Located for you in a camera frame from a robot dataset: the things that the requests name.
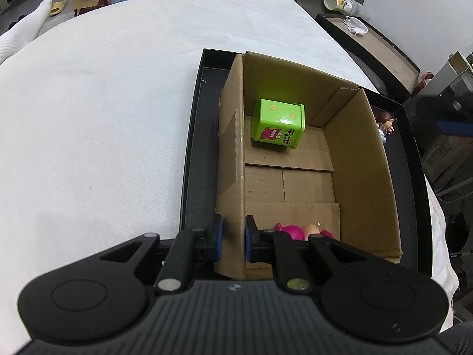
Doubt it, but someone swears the pink toy figure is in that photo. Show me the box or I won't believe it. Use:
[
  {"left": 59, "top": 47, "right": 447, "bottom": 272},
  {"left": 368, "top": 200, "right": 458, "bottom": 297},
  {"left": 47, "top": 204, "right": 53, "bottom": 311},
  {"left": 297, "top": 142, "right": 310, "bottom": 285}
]
[{"left": 274, "top": 222, "right": 335, "bottom": 243}]

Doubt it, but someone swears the person's white sock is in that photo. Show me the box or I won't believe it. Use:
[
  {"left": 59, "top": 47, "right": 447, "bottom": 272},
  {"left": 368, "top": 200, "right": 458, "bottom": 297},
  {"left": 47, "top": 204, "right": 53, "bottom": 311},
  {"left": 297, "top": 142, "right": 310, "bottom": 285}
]
[{"left": 0, "top": 0, "right": 53, "bottom": 65}]

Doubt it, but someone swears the brown-haired small figurine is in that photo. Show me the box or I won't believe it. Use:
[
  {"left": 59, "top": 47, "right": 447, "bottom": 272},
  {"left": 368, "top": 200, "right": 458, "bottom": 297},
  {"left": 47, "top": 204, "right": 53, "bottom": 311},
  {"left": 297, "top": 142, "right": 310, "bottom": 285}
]
[{"left": 375, "top": 108, "right": 398, "bottom": 144}]

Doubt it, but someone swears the white face mask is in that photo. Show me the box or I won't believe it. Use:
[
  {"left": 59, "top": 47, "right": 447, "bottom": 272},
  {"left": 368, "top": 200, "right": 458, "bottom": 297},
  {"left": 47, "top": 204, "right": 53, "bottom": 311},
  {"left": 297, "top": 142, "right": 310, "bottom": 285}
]
[{"left": 342, "top": 17, "right": 369, "bottom": 37}]

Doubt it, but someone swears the clear bottle with yellow label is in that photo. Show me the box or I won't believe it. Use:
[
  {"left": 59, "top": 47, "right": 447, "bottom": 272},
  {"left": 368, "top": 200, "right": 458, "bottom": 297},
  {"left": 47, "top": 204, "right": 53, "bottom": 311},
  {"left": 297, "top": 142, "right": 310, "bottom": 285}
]
[{"left": 324, "top": 0, "right": 366, "bottom": 16}]

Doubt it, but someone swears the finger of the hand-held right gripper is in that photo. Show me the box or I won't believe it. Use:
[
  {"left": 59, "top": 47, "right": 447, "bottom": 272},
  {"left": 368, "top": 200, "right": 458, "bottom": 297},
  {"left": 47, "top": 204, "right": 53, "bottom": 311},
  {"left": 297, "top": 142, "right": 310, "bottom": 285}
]
[{"left": 414, "top": 94, "right": 473, "bottom": 138}]

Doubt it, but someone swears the black shallow tray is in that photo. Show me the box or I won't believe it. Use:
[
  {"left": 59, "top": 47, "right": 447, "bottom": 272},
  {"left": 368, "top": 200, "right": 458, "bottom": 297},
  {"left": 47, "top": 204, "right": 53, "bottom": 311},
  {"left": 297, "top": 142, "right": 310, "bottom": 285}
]
[{"left": 180, "top": 48, "right": 433, "bottom": 278}]

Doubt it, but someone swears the green cube box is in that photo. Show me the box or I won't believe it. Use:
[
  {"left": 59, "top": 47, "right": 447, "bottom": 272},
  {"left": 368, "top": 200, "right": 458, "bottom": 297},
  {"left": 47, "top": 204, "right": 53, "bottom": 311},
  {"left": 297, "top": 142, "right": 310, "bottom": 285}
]
[{"left": 250, "top": 98, "right": 306, "bottom": 149}]

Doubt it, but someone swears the yellow slipper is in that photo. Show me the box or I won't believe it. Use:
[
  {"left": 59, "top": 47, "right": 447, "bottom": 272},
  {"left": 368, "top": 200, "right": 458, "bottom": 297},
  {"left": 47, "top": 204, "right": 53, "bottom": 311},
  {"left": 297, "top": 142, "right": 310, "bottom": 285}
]
[{"left": 49, "top": 0, "right": 69, "bottom": 17}]

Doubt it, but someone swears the black tray with brown inside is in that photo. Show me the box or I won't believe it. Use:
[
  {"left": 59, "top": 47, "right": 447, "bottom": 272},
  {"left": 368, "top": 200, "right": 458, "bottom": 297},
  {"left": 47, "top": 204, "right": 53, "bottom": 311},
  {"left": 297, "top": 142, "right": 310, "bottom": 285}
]
[{"left": 316, "top": 13, "right": 422, "bottom": 100}]

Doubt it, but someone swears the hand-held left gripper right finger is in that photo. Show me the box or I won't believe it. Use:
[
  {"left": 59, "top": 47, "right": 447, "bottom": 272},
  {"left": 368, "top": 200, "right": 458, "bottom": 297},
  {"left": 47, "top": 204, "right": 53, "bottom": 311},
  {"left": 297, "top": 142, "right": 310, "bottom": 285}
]
[{"left": 244, "top": 214, "right": 372, "bottom": 293}]

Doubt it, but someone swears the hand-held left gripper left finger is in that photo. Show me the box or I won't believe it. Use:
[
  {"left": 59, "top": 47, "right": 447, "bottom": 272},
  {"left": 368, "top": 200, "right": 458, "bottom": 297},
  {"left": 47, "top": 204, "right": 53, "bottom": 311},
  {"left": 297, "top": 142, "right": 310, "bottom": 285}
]
[{"left": 92, "top": 214, "right": 225, "bottom": 292}]

